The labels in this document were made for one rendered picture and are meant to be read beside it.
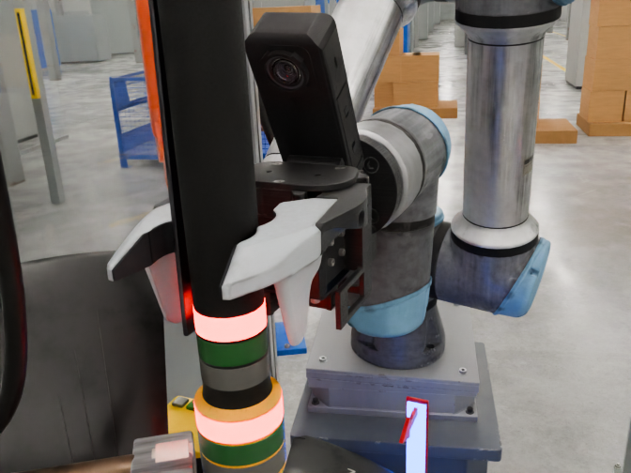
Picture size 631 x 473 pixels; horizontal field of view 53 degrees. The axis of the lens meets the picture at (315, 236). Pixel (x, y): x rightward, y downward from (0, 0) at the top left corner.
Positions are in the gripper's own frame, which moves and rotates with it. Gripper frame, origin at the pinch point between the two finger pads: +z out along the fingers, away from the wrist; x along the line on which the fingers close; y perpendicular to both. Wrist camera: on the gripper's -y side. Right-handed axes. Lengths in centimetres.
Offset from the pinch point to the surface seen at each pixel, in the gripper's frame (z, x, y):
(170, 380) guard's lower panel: -83, 70, 71
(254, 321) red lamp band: -2.3, -1.9, 3.8
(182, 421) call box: -39, 33, 43
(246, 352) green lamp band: -1.8, -1.6, 5.2
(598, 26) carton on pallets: -806, -1, 18
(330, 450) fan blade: -27.5, 5.8, 31.5
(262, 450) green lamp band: -1.7, -2.1, 10.4
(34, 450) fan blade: -0.9, 12.6, 13.9
